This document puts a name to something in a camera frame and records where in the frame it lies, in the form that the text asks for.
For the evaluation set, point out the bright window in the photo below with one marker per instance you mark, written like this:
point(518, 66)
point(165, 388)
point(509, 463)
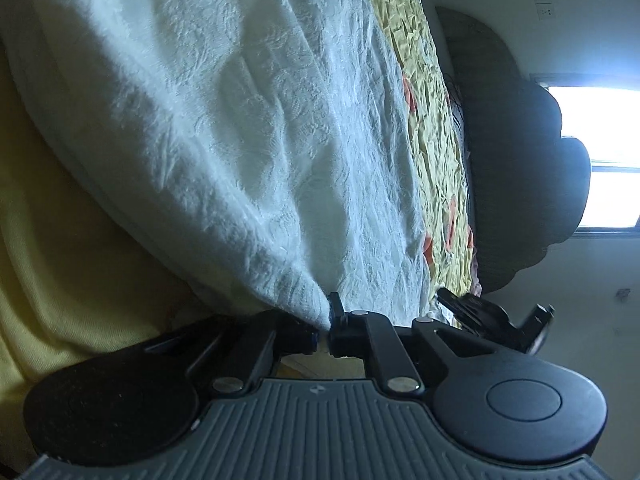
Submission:
point(607, 160)

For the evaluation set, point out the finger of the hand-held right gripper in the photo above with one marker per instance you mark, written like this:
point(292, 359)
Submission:
point(460, 310)

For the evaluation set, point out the dark padded headboard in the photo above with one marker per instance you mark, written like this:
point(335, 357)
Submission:
point(505, 160)

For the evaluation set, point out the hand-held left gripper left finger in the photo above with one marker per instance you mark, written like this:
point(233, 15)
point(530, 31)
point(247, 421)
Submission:
point(300, 340)

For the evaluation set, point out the plain yellow cloth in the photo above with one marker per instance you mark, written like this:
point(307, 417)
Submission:
point(65, 270)

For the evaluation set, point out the white textured towel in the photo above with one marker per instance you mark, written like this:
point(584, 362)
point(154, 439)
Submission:
point(225, 125)

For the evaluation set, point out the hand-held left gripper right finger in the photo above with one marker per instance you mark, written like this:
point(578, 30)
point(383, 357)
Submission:
point(345, 335)

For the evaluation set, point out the yellow bedspread with orange patches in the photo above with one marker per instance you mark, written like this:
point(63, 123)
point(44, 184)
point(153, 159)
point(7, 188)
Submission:
point(430, 125)

